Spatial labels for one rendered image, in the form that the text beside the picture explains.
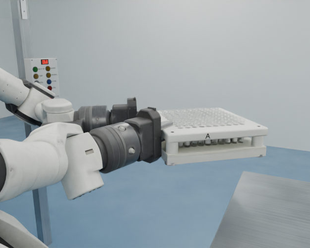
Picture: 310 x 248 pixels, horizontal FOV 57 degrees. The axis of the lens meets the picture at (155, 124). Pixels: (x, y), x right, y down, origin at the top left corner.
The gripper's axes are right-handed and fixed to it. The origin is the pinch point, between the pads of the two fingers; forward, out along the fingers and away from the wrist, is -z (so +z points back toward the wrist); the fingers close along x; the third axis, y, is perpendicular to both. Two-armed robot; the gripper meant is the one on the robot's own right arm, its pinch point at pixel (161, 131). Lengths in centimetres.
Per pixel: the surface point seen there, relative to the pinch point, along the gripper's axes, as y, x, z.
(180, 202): -88, 103, -117
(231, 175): -84, 105, -193
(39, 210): -116, 75, -15
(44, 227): -115, 87, -17
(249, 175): 9.1, 18.4, -28.3
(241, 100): -130, 48, -298
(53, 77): -111, -4, -32
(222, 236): 18.1, 18.0, 2.4
